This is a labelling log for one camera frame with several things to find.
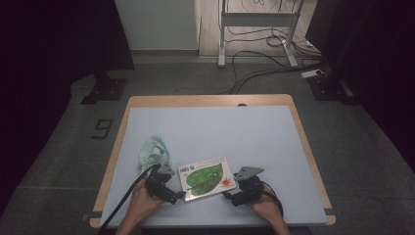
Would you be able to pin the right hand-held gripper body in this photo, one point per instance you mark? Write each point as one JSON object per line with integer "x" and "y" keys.
{"x": 249, "y": 189}

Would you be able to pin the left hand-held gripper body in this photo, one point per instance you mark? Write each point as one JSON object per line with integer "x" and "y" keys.
{"x": 160, "y": 187}

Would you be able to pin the caterpillar picture board book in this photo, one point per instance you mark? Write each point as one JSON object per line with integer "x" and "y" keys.
{"x": 207, "y": 179}

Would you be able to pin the light green cloth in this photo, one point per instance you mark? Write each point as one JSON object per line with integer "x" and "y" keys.
{"x": 153, "y": 153}

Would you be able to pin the person's left hand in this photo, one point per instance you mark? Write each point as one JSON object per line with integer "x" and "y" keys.
{"x": 143, "y": 205}

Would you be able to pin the person's right hand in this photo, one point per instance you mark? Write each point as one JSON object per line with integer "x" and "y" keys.
{"x": 267, "y": 209}

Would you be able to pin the grey tape strip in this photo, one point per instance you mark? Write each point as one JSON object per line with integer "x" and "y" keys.
{"x": 92, "y": 215}
{"x": 332, "y": 211}

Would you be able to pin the wooden table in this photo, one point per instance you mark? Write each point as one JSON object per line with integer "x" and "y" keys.
{"x": 208, "y": 100}

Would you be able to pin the black stand base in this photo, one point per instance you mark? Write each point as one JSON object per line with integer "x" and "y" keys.
{"x": 329, "y": 89}
{"x": 106, "y": 89}

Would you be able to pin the white power strip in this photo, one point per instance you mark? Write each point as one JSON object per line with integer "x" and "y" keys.
{"x": 311, "y": 73}

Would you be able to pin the white cabinet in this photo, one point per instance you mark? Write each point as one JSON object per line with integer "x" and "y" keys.
{"x": 156, "y": 23}

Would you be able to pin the dark curtain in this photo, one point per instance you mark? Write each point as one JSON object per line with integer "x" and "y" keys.
{"x": 49, "y": 65}
{"x": 375, "y": 49}

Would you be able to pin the white metal desk frame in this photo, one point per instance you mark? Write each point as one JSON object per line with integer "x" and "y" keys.
{"x": 257, "y": 19}

